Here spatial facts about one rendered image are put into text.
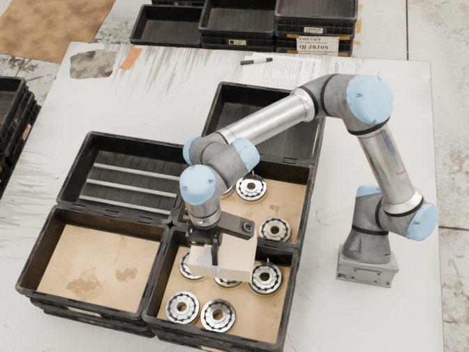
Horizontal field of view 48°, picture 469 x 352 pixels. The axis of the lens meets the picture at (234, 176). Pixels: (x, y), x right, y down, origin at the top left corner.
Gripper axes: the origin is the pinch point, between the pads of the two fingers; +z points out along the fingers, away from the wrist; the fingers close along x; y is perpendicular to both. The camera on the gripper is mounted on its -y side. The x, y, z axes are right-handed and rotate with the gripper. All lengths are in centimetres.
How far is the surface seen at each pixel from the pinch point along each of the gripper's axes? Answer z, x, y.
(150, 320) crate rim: 16.8, 16.2, 19.6
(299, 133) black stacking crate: 27, -60, -15
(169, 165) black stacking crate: 27, -41, 29
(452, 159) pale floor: 110, -112, -92
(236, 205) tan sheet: 26.9, -27.9, 3.0
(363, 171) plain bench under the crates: 40, -54, -39
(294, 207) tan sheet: 26.9, -29.5, -16.4
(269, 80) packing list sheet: 40, -95, 1
